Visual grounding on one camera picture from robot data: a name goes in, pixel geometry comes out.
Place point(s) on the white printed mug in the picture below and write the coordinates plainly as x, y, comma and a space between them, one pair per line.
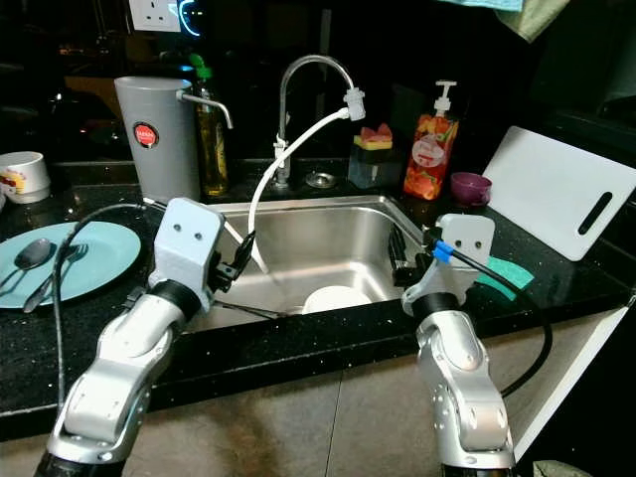
28, 177

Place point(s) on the olive green towel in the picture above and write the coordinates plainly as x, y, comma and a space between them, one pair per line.
535, 18

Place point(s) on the red and yellow sponge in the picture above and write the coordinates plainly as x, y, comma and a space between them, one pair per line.
375, 137

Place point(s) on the green sponge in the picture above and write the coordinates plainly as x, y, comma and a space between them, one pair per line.
512, 273

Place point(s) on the chrome gooseneck faucet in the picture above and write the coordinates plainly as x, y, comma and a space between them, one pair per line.
285, 94

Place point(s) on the white plastic cutting board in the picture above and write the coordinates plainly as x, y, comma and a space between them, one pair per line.
549, 189

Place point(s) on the dark clear sponge holder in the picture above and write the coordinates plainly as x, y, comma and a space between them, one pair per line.
375, 169

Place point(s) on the stainless steel sink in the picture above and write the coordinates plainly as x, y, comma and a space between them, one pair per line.
338, 243

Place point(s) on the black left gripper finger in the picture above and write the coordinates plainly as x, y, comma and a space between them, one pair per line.
242, 258

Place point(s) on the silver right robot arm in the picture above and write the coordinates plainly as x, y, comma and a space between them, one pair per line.
457, 383

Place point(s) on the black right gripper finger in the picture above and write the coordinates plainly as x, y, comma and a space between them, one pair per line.
397, 246
428, 242

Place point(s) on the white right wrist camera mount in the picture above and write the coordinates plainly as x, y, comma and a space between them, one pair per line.
472, 234

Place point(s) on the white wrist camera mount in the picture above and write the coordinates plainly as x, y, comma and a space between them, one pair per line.
472, 234
191, 234

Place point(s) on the white cabinet panel edge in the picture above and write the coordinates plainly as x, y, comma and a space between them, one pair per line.
596, 360

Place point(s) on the white bowl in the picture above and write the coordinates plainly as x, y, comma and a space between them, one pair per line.
336, 300

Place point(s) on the blue towel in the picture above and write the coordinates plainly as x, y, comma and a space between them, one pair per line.
479, 4

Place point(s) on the grey water filter canister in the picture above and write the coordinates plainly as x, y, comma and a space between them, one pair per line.
156, 174

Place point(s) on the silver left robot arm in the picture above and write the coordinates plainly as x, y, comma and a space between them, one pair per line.
124, 378

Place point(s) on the purple cup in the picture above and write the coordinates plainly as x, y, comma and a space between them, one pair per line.
470, 189

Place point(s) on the steel fork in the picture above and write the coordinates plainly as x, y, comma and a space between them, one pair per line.
72, 257

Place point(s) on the teal plate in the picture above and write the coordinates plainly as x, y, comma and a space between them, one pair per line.
104, 258

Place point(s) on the white wall socket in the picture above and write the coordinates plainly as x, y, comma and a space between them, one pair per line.
154, 14

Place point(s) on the orange dish soap pump bottle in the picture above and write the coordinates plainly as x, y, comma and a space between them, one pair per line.
427, 164

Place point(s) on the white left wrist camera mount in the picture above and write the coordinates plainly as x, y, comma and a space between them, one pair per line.
191, 234

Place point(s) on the white faucet diverter head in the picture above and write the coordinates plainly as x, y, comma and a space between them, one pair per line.
354, 104

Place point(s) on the oil bottle with green cap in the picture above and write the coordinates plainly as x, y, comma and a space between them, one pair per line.
213, 149

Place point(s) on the steel spoon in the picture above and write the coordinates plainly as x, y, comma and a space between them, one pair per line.
33, 255

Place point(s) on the thin white tube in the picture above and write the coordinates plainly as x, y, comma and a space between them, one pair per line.
231, 229

